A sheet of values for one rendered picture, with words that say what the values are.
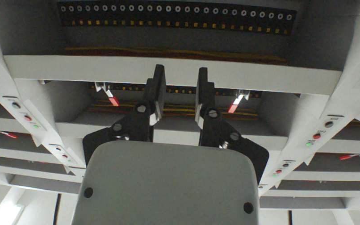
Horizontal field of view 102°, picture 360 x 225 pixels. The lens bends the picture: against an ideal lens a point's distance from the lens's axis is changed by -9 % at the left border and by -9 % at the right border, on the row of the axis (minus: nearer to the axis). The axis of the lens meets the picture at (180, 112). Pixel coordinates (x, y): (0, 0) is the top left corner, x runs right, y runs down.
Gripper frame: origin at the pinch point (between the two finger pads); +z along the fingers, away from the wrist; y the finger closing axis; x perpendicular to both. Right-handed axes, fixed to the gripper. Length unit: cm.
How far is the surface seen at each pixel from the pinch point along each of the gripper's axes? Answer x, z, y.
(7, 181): -86, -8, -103
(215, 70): -7.8, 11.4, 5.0
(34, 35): -8.3, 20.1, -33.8
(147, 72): -8.7, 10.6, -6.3
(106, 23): -9.0, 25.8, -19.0
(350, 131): -33, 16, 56
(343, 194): -65, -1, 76
